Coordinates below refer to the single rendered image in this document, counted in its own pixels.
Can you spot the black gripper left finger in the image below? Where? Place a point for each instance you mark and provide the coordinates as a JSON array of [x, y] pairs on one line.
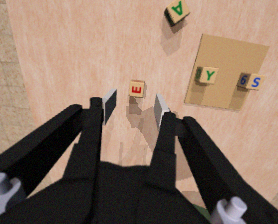
[[26, 163]]

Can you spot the tan flat mat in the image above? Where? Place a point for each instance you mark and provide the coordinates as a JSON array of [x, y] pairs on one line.
[[231, 57]]

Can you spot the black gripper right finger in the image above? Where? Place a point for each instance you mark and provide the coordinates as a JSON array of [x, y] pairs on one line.
[[228, 198]]

